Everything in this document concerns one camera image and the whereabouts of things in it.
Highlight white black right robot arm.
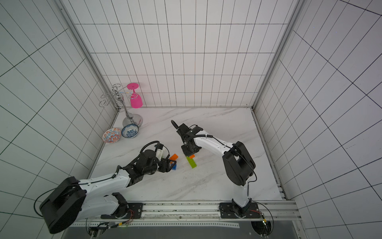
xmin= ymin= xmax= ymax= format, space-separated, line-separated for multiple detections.
xmin=171 ymin=120 xmax=261 ymax=219

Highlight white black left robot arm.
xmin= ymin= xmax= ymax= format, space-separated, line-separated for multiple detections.
xmin=33 ymin=140 xmax=177 ymax=234

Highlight blue floral ceramic bowl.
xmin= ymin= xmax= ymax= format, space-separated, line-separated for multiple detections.
xmin=121 ymin=123 xmax=139 ymax=138

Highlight orange patterned ceramic bowl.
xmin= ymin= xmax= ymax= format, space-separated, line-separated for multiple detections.
xmin=102 ymin=127 xmax=121 ymax=143

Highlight pink plastic wine glass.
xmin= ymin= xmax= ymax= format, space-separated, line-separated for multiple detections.
xmin=127 ymin=83 xmax=143 ymax=109

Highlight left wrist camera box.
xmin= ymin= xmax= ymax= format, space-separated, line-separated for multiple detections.
xmin=155 ymin=143 xmax=164 ymax=161

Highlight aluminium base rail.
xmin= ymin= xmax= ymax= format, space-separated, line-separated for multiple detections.
xmin=74 ymin=200 xmax=303 ymax=232

